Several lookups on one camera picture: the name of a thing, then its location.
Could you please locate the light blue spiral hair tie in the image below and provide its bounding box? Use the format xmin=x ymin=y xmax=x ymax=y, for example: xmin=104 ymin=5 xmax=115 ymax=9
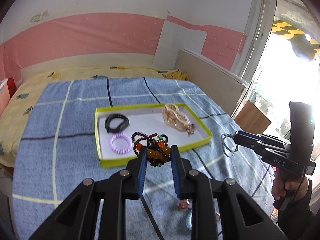
xmin=185 ymin=211 xmax=194 ymax=231

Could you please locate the pink plastic storage box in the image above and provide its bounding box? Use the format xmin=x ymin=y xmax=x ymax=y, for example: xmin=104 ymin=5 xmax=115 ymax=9
xmin=0 ymin=78 xmax=10 ymax=115

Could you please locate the wooden board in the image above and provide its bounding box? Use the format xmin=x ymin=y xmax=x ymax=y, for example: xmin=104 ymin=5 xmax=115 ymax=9
xmin=234 ymin=100 xmax=271 ymax=134

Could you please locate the purple spiral hair tie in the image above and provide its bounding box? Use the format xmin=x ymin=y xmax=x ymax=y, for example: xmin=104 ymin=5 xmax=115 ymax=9
xmin=108 ymin=132 xmax=133 ymax=155

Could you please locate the amber bead bracelet cluster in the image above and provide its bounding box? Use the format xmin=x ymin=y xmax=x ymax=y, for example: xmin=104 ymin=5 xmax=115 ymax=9
xmin=131 ymin=132 xmax=171 ymax=167

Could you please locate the round red H badge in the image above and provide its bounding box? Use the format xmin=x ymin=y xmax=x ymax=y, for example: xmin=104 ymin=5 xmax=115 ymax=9
xmin=177 ymin=199 xmax=190 ymax=211

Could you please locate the black camera module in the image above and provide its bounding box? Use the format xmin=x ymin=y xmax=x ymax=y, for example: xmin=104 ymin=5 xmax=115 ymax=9
xmin=289 ymin=101 xmax=315 ymax=147

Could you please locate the blue checked bed sheet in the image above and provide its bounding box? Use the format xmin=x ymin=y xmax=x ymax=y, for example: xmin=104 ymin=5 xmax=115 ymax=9
xmin=12 ymin=77 xmax=273 ymax=239

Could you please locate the black fitness band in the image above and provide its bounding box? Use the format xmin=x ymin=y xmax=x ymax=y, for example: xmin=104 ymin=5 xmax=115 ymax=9
xmin=105 ymin=113 xmax=130 ymax=134

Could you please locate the red paper bag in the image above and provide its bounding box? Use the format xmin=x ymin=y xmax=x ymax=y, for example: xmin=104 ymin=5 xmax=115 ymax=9
xmin=7 ymin=77 xmax=17 ymax=98

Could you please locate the beige headboard panel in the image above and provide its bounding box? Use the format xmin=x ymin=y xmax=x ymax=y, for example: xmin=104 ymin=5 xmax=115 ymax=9
xmin=175 ymin=49 xmax=249 ymax=116

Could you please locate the yellow-green cardboard box tray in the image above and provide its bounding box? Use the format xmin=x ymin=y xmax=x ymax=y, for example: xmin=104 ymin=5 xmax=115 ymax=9
xmin=94 ymin=103 xmax=213 ymax=168

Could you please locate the black sleeve forearm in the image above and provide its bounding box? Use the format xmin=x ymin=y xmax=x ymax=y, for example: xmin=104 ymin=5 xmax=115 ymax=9
xmin=278 ymin=178 xmax=319 ymax=239

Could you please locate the beige hair claw clip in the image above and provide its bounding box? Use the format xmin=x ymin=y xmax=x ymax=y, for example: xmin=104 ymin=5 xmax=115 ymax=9
xmin=162 ymin=103 xmax=191 ymax=132

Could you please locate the right hand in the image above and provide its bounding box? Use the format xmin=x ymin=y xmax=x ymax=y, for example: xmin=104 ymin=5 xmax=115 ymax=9
xmin=272 ymin=169 xmax=309 ymax=201

